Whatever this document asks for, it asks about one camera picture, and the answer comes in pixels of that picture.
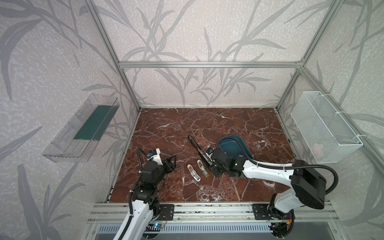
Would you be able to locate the teal plastic tray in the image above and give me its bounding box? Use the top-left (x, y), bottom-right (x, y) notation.
top-left (215, 135), bottom-right (254, 159)

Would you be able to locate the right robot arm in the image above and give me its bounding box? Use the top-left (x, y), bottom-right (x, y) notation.
top-left (204, 149), bottom-right (327, 214)

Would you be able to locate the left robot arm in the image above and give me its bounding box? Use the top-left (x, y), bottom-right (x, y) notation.
top-left (114, 154), bottom-right (177, 240)

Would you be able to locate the pink object in basket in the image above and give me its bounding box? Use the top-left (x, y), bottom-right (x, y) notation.
top-left (311, 143), bottom-right (325, 159)

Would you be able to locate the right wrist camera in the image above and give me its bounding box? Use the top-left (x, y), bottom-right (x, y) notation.
top-left (206, 147), bottom-right (214, 158)

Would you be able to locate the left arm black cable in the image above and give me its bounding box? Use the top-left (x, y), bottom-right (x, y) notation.
top-left (116, 146), bottom-right (151, 240)

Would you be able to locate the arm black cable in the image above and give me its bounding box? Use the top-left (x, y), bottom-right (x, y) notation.
top-left (116, 146), bottom-right (151, 240)
top-left (213, 137), bottom-right (339, 195)

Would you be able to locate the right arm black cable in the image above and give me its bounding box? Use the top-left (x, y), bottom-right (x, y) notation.
top-left (213, 137), bottom-right (339, 195)

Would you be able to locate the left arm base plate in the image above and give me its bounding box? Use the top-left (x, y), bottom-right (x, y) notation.
top-left (154, 204), bottom-right (175, 221)

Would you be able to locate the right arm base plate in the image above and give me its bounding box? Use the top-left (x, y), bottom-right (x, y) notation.
top-left (252, 204), bottom-right (296, 222)

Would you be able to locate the aluminium mounting rail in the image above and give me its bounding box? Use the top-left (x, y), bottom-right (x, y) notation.
top-left (87, 202), bottom-right (340, 224)

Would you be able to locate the clear plastic wall bin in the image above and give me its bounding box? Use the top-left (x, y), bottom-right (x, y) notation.
top-left (42, 94), bottom-right (120, 163)

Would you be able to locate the white wire mesh basket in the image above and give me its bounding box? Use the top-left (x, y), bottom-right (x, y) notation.
top-left (291, 91), bottom-right (364, 164)

